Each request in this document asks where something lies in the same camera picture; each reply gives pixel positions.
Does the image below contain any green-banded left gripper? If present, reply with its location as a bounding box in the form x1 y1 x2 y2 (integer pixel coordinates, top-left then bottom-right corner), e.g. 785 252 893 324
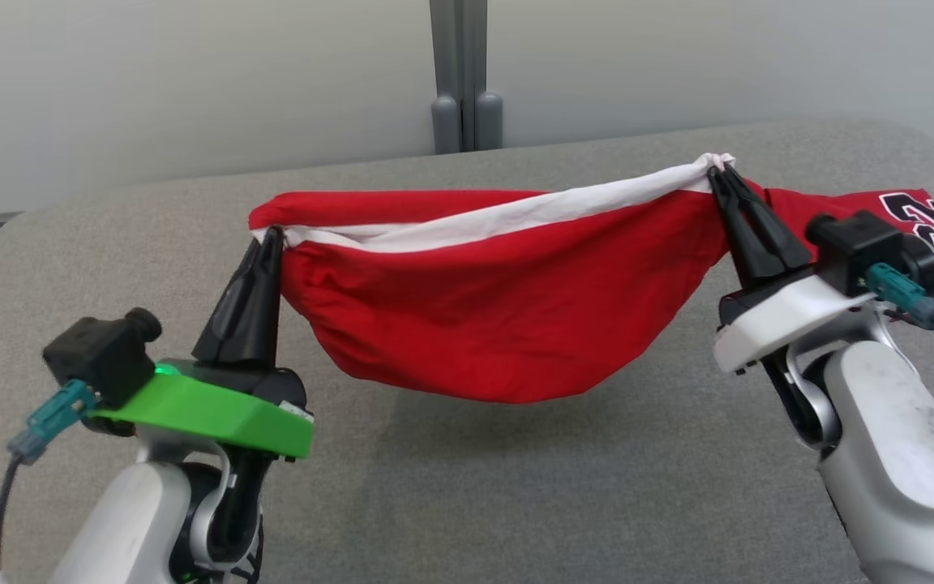
90 227 315 461

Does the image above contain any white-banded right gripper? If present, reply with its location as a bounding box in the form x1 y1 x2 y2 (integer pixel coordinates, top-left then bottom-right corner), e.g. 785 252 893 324
709 164 877 376

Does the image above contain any red shorts white waistband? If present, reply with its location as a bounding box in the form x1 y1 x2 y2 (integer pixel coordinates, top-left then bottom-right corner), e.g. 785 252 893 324
248 152 768 405

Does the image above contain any teal-plug right camera cable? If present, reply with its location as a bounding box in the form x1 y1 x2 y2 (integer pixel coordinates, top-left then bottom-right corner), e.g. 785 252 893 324
866 261 934 358

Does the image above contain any teal-plug camera cable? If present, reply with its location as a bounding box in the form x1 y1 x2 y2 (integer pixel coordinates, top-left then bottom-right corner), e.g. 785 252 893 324
866 261 934 358
0 380 100 573

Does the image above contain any teal-plug left camera cable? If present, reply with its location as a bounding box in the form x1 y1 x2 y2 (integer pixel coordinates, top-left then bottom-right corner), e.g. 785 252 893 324
0 380 100 573

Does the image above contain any grey partition post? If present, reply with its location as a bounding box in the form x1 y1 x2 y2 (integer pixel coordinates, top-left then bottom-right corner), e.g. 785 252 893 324
429 0 505 155

